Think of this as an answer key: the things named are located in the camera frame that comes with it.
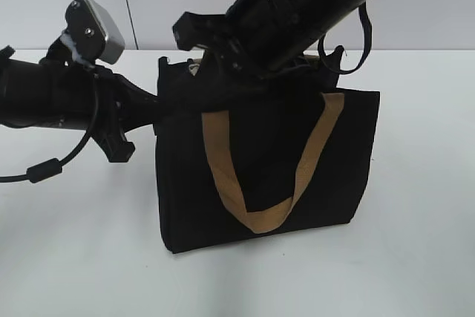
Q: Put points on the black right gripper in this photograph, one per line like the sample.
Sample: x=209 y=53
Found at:
x=254 y=36

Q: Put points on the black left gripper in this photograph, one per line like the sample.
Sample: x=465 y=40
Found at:
x=120 y=105

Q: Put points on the black tote bag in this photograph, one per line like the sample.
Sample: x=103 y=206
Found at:
x=296 y=158

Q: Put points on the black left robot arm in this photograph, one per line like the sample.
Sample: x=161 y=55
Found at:
x=57 y=93

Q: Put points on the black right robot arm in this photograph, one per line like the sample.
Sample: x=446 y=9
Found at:
x=315 y=18

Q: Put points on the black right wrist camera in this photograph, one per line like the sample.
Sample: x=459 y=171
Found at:
x=196 y=29

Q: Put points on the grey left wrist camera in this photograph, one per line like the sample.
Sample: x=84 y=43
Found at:
x=94 y=32

